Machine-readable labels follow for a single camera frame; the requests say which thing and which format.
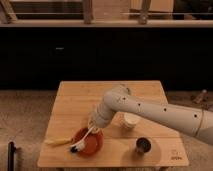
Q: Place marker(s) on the red bowl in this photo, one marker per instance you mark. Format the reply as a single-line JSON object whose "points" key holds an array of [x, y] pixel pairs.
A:
{"points": [[99, 143]]}

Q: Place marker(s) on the long wooden shelf rail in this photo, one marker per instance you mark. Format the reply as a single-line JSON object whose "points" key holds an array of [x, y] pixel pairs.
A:
{"points": [[112, 23]]}

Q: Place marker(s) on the yellow banana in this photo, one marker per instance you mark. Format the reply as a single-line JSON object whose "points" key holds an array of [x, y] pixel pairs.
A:
{"points": [[57, 142]]}

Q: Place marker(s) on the white paper cup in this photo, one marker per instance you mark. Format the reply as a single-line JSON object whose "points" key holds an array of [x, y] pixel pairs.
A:
{"points": [[129, 121]]}

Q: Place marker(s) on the dark metal cup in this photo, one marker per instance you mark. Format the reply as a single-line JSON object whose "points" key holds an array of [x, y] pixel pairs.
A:
{"points": [[143, 145]]}

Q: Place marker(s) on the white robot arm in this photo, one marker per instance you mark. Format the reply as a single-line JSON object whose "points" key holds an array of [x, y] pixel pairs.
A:
{"points": [[194, 122]]}

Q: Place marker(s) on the black cabinet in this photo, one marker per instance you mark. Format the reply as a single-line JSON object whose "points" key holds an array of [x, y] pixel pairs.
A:
{"points": [[41, 58]]}

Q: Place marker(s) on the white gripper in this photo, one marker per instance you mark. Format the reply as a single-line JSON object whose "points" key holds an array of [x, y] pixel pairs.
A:
{"points": [[93, 129]]}

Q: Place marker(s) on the white brush with black bristles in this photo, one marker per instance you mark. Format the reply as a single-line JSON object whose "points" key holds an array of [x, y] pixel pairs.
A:
{"points": [[83, 142]]}

